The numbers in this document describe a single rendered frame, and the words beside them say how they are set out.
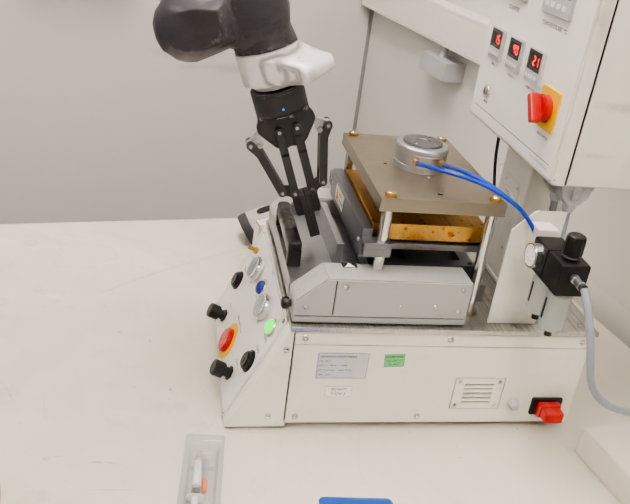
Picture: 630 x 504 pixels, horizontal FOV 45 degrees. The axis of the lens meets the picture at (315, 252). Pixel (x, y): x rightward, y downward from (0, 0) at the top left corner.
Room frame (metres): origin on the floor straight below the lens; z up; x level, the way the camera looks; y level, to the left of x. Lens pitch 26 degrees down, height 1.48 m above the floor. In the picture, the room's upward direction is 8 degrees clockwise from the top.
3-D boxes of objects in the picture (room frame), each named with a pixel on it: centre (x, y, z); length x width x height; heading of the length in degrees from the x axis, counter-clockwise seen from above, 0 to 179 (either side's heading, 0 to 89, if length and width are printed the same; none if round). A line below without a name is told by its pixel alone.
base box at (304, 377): (1.07, -0.13, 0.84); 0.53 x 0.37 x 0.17; 102
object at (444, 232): (1.09, -0.14, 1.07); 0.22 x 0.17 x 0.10; 12
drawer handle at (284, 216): (1.05, 0.04, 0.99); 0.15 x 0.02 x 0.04; 12
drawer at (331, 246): (1.08, -0.09, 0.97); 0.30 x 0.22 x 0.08; 102
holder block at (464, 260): (1.09, -0.14, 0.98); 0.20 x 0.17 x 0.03; 12
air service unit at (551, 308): (0.90, -0.31, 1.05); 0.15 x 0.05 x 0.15; 12
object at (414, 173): (1.08, -0.17, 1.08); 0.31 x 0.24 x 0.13; 12
